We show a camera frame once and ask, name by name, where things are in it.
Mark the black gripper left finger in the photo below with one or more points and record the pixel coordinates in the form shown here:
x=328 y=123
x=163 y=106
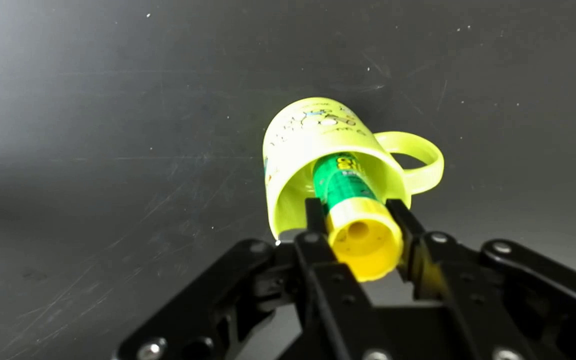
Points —
x=336 y=317

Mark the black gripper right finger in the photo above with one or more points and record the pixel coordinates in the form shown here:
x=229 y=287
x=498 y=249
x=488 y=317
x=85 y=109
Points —
x=440 y=269

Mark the green and yellow glue stick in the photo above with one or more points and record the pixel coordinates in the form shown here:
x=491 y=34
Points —
x=358 y=226

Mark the yellow mug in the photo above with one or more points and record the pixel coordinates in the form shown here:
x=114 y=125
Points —
x=305 y=132

